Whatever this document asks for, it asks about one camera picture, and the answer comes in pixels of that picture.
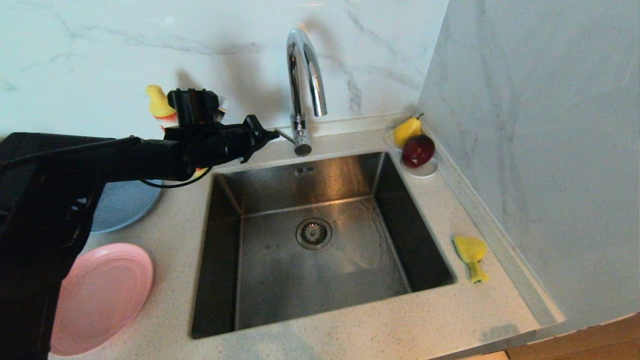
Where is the chrome curved faucet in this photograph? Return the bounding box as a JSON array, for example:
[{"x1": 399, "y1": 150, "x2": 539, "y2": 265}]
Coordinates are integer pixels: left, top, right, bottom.
[{"x1": 273, "y1": 28, "x2": 329, "y2": 157}]

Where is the orange yellow detergent bottle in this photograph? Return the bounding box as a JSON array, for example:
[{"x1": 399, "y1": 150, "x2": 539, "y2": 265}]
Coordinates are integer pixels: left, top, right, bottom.
[{"x1": 146, "y1": 85, "x2": 212, "y2": 177}]

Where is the blue plate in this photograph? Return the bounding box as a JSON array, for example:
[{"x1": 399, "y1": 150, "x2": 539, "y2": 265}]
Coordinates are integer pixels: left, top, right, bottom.
[{"x1": 90, "y1": 180, "x2": 164, "y2": 234}]

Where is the pink plate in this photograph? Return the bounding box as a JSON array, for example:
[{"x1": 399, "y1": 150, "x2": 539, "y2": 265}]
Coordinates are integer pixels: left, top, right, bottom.
[{"x1": 50, "y1": 243, "x2": 155, "y2": 357}]

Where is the yellow green fish-shaped sponge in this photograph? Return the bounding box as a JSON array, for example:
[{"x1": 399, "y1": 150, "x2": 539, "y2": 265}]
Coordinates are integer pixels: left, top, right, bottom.
[{"x1": 452, "y1": 235, "x2": 490, "y2": 284}]

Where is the stainless steel sink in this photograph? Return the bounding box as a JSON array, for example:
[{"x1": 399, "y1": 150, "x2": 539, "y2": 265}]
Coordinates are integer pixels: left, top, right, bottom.
[{"x1": 191, "y1": 151, "x2": 457, "y2": 339}]

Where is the round metal drain strainer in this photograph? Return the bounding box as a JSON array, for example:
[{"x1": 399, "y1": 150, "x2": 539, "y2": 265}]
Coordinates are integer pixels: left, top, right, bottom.
[{"x1": 295, "y1": 217, "x2": 333, "y2": 250}]

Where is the yellow pear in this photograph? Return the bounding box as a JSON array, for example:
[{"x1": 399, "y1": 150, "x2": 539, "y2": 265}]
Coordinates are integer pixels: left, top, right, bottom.
[{"x1": 393, "y1": 113, "x2": 425, "y2": 148}]

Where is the dark red apple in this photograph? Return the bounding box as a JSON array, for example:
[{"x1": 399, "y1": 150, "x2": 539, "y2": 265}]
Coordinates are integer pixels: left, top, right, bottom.
[{"x1": 401, "y1": 134, "x2": 436, "y2": 168}]

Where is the small white dish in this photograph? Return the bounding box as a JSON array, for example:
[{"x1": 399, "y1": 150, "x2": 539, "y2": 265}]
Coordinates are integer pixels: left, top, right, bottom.
[{"x1": 384, "y1": 127, "x2": 439, "y2": 179}]

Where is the brown wooden cabinet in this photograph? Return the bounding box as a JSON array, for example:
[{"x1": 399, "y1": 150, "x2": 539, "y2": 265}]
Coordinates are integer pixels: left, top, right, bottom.
[{"x1": 505, "y1": 311, "x2": 640, "y2": 360}]

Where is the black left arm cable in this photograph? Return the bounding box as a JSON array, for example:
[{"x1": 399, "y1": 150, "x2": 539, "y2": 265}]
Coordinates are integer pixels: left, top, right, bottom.
[{"x1": 0, "y1": 136, "x2": 211, "y2": 189}]

